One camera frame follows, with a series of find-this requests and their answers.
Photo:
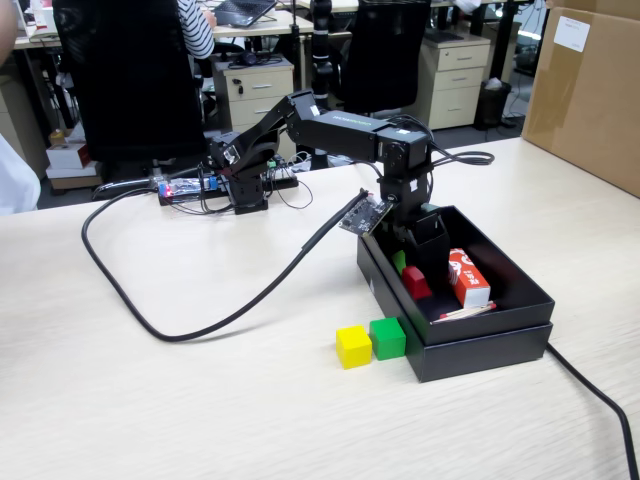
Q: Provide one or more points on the person in white shirt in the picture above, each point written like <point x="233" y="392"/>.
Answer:
<point x="17" y="185"/>

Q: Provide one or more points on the black headphones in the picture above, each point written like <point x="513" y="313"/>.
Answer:
<point x="248" y="58"/>

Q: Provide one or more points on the green wooden cube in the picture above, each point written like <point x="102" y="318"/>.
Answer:
<point x="387" y="340"/>

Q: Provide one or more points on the person in striped shirt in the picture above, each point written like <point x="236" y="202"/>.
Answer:
<point x="197" y="30"/>

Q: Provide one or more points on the black box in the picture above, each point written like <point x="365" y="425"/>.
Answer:
<point x="500" y="280"/>

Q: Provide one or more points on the white box with red print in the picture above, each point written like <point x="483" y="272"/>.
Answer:
<point x="70" y="155"/>

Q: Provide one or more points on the black keyboard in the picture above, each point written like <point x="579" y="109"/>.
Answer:
<point x="445" y="36"/>

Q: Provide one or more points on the black laptop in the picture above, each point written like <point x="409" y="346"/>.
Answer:
<point x="245" y="10"/>

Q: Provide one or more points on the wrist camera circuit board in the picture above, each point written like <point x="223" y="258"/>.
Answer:
<point x="362" y="215"/>

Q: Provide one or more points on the beige office desk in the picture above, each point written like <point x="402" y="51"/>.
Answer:
<point x="280" y="22"/>

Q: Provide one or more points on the orange and white carton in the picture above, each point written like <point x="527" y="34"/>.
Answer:
<point x="470" y="285"/>

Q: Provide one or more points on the black box lid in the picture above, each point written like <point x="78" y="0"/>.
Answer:
<point x="480" y="357"/>

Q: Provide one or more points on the large cardboard box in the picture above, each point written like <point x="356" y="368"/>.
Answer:
<point x="590" y="100"/>

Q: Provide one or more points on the wooden matchstick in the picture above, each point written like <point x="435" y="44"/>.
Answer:
<point x="492" y="304"/>
<point x="442" y="316"/>

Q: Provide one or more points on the red wooden cube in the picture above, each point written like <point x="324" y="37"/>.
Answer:
<point x="417" y="285"/>

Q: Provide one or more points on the robot controller circuit board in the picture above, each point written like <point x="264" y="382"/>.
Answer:
<point x="185" y="189"/>

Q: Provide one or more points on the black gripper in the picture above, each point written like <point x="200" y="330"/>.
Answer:
<point x="420" y="230"/>

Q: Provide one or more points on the narrow black office chair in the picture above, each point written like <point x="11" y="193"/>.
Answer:
<point x="385" y="50"/>

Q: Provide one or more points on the flat stacked boxes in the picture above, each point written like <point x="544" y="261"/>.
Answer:
<point x="75" y="179"/>

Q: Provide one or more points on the black pole with white rings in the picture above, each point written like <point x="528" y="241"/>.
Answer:
<point x="321" y="50"/>

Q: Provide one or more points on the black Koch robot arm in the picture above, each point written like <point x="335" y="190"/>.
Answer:
<point x="340" y="132"/>

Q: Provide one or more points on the yellow wooden cube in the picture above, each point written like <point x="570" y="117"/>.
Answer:
<point x="354" y="347"/>

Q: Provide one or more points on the wide black mesh office chair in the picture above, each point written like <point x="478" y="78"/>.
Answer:
<point x="130" y="75"/>

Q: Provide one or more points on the black trash bin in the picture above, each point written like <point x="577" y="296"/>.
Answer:
<point x="492" y="105"/>

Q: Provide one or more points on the beige drawer cabinet with keys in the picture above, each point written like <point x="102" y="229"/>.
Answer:
<point x="260" y="100"/>

